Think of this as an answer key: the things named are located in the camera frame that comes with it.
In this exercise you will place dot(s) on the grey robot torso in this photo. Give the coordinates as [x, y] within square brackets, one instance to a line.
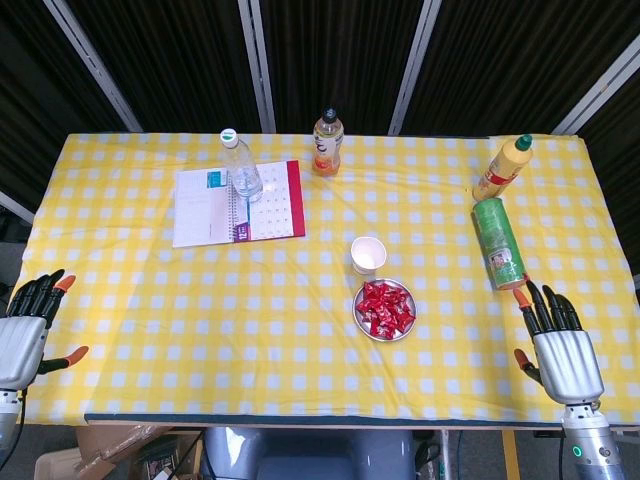
[310, 455]

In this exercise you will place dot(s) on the green chips can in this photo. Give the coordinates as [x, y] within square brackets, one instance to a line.
[500, 240]

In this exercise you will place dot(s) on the yellow white checked tablecloth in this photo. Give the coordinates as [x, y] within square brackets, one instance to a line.
[200, 325]

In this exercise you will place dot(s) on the round metal plate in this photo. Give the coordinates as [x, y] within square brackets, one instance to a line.
[361, 321]

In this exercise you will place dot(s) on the orange juice bottle black cap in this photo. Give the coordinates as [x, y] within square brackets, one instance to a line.
[327, 150]

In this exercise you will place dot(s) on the clear water bottle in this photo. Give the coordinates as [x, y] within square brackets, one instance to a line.
[242, 170]

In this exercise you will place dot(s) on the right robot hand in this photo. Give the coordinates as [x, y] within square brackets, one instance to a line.
[567, 365]

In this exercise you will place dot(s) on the white partition post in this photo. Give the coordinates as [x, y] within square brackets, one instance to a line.
[415, 65]
[257, 65]
[92, 65]
[17, 207]
[595, 102]

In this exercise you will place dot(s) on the yellow table leg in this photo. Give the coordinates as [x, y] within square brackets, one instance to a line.
[510, 455]

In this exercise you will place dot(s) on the black pleated partition panel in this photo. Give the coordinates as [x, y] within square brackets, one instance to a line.
[30, 100]
[340, 50]
[620, 150]
[500, 60]
[175, 60]

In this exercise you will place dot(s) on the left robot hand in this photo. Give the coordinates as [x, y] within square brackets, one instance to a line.
[20, 345]

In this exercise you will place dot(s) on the white paper cup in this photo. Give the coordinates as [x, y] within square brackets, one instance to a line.
[369, 250]

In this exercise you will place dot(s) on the spiral calendar notebook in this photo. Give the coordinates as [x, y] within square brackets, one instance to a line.
[200, 215]

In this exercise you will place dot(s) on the metal table leg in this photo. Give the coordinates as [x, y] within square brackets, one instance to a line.
[446, 455]

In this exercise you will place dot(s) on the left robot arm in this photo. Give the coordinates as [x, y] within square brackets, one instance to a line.
[7, 420]

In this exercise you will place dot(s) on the yellow squeeze bottle green cap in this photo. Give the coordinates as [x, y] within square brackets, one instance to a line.
[502, 170]

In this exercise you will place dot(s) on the brown cardboard box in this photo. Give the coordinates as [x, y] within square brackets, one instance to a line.
[100, 450]

